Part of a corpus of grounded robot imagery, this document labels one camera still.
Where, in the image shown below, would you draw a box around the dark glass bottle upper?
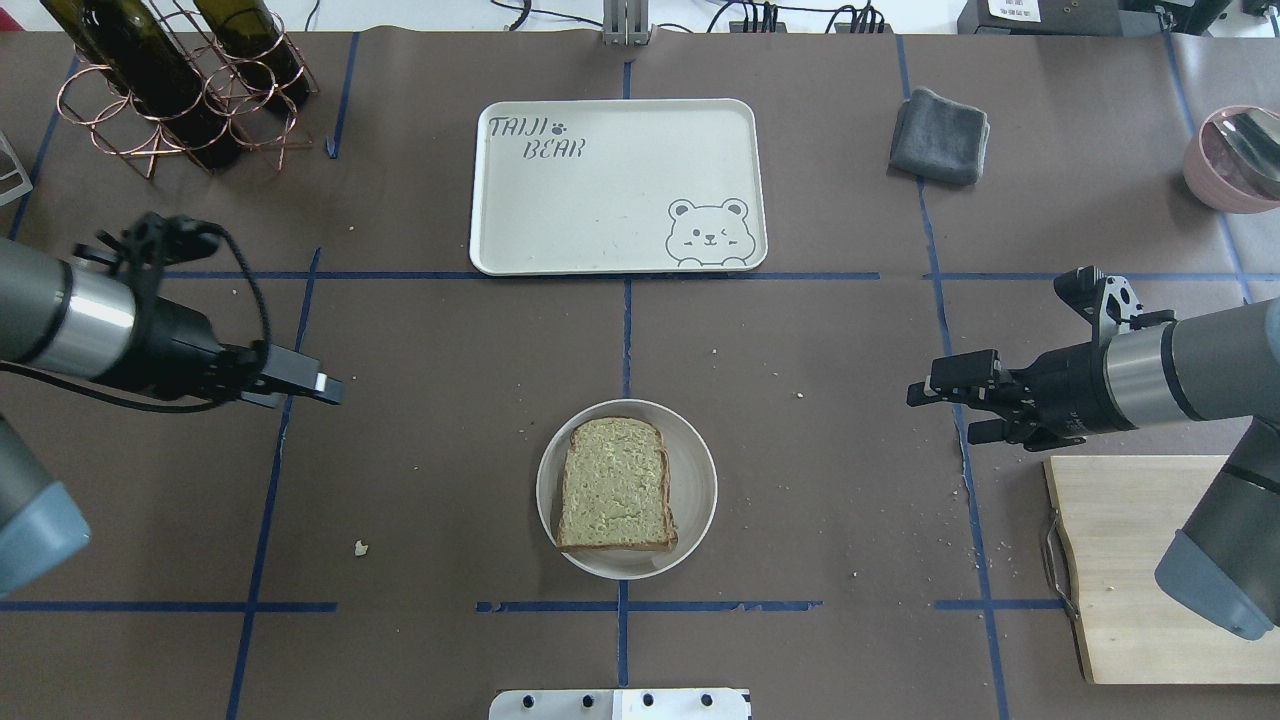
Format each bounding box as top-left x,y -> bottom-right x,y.
41,1 -> 243,170

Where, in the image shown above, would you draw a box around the wooden cutting board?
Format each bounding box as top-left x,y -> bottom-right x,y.
1043,455 -> 1279,685

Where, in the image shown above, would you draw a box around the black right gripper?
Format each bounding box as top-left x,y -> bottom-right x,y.
908,345 -> 1111,451

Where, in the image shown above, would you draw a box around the black desktop box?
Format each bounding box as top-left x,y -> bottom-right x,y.
956,0 -> 1123,37

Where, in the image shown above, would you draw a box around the white round plate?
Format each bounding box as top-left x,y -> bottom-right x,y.
535,398 -> 718,582

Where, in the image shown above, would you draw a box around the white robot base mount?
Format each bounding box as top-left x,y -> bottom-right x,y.
488,687 -> 753,719

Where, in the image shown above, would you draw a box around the bread slice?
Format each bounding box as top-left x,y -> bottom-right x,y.
556,416 -> 678,552

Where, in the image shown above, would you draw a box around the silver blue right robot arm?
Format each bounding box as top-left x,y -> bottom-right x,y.
906,291 -> 1279,641

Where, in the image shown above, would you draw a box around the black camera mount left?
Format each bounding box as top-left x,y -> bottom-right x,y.
73,211 -> 229,295

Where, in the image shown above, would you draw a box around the grey folded cloth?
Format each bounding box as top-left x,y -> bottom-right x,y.
888,86 -> 991,186

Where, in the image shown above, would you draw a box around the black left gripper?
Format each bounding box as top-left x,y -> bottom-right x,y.
100,295 -> 346,409

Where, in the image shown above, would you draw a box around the white bear serving tray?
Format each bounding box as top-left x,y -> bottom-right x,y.
468,97 -> 769,275

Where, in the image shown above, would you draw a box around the dark glass bottle lower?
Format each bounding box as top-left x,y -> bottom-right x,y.
195,1 -> 312,117

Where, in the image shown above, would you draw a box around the dark glass bottle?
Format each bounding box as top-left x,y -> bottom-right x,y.
195,1 -> 312,117
41,1 -> 243,170

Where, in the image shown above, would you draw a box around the pink round plate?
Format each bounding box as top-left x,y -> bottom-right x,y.
1181,105 -> 1279,215

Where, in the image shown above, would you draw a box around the aluminium frame post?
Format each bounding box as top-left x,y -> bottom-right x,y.
602,0 -> 652,47

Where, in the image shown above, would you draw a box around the white wire cup rack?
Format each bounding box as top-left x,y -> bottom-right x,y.
0,133 -> 35,208

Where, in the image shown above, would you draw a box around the copper wire bottle rack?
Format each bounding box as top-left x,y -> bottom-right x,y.
44,1 -> 319,179

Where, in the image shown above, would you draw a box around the metal scoop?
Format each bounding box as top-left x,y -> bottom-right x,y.
1211,108 -> 1279,200

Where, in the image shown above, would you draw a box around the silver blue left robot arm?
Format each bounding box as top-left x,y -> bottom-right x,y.
3,374 -> 283,605

